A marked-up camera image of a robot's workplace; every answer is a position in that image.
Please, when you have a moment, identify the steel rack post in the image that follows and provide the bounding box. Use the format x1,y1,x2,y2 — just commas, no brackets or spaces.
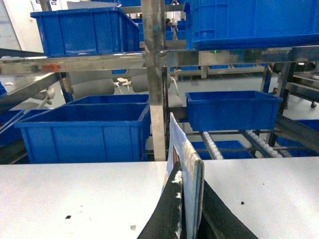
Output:
141,0,166,161

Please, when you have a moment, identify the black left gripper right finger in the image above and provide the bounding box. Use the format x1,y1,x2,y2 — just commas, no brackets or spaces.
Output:
198,182,256,239

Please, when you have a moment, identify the blue bin on rollers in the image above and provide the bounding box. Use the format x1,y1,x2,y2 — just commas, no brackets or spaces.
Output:
185,91,283,131

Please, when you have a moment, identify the flower pattern gift bag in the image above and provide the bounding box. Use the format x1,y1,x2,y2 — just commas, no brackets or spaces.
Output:
166,113,204,239

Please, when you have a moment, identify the blue bin front left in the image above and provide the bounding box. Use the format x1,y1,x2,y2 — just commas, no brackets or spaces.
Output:
15,103,151,164

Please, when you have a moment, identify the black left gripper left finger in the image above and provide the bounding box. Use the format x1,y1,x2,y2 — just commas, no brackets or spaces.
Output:
138,162,183,239

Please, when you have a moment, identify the blue bin upper shelf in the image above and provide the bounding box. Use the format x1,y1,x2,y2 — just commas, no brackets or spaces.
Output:
30,7,140,58

